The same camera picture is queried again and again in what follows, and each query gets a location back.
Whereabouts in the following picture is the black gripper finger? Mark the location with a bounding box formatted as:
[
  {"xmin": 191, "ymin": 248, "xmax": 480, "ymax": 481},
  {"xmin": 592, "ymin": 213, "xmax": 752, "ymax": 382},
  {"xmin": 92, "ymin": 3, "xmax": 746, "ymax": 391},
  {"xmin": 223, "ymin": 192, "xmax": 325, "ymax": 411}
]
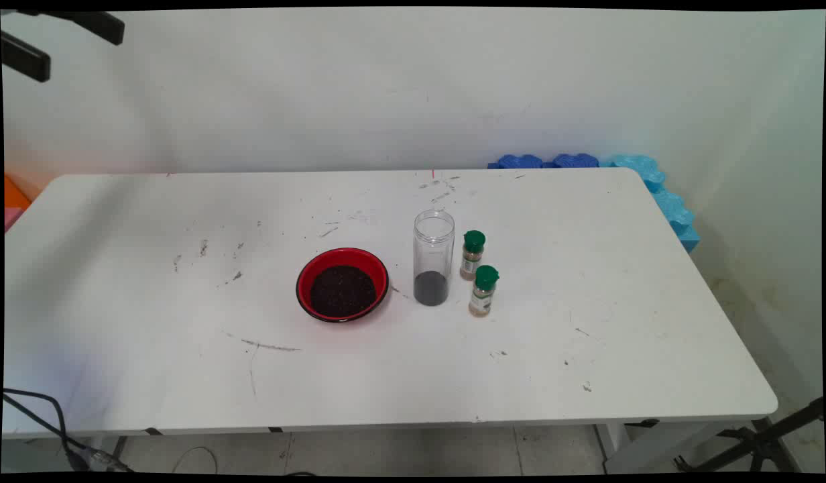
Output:
[
  {"xmin": 1, "ymin": 32, "xmax": 52, "ymax": 83},
  {"xmin": 3, "ymin": 9, "xmax": 126, "ymax": 46}
]

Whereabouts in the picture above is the clear plastic jar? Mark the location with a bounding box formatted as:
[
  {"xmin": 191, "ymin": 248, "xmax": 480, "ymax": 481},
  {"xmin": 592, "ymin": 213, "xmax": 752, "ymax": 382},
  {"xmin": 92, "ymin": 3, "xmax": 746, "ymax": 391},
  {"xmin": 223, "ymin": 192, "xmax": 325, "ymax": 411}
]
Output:
[{"xmin": 413, "ymin": 209, "xmax": 456, "ymax": 307}]

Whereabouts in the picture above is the black seeds heap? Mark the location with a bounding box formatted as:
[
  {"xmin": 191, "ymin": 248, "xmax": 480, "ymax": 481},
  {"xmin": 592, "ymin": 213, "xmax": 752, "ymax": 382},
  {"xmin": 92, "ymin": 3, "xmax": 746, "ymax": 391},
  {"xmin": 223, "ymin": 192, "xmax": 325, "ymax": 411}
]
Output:
[
  {"xmin": 414, "ymin": 270, "xmax": 449, "ymax": 307},
  {"xmin": 310, "ymin": 265, "xmax": 377, "ymax": 317}
]

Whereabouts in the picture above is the orange foam block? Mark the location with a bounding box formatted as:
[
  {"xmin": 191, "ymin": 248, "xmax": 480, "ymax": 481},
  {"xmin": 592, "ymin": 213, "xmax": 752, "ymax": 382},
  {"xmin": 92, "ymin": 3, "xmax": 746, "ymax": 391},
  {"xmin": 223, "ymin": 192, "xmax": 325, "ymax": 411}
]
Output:
[{"xmin": 4, "ymin": 173, "xmax": 33, "ymax": 210}]

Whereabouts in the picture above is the red bowl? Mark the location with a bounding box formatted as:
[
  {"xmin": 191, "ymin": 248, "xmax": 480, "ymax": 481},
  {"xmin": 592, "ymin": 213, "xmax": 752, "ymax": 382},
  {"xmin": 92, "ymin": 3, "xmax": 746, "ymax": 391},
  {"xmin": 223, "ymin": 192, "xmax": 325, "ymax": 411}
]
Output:
[{"xmin": 296, "ymin": 247, "xmax": 390, "ymax": 324}]

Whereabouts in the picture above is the green-capped spice bottle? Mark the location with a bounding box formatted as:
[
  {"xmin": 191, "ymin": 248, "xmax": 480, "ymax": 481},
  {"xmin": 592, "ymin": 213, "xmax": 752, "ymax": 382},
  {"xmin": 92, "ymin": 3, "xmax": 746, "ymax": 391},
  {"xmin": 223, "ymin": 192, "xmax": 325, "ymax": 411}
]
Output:
[
  {"xmin": 459, "ymin": 230, "xmax": 486, "ymax": 281},
  {"xmin": 469, "ymin": 265, "xmax": 499, "ymax": 318}
]

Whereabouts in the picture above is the cyan foam mat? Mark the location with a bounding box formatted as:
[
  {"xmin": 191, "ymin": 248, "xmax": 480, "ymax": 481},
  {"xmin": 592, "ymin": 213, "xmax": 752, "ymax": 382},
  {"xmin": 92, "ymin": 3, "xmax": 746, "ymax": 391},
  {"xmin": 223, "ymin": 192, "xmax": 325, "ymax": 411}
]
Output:
[{"xmin": 601, "ymin": 154, "xmax": 701, "ymax": 254}]

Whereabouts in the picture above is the black tripod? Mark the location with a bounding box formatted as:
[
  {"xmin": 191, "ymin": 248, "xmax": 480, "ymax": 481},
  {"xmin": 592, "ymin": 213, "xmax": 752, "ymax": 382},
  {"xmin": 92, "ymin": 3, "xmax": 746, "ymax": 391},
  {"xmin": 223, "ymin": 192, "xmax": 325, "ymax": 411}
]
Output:
[{"xmin": 674, "ymin": 396, "xmax": 824, "ymax": 474}]

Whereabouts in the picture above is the black hanging cable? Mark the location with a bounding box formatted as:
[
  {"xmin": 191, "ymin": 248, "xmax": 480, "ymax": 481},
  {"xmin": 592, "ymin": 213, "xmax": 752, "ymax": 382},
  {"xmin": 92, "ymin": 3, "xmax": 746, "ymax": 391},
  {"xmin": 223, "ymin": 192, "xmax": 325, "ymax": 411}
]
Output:
[{"xmin": 3, "ymin": 387, "xmax": 133, "ymax": 474}]

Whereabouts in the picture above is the thin grey floor cable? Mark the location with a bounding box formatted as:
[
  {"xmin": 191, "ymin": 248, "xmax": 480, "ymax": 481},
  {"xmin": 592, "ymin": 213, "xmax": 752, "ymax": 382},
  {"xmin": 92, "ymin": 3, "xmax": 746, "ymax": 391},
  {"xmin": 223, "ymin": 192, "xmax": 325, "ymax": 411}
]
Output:
[{"xmin": 172, "ymin": 445, "xmax": 218, "ymax": 474}]

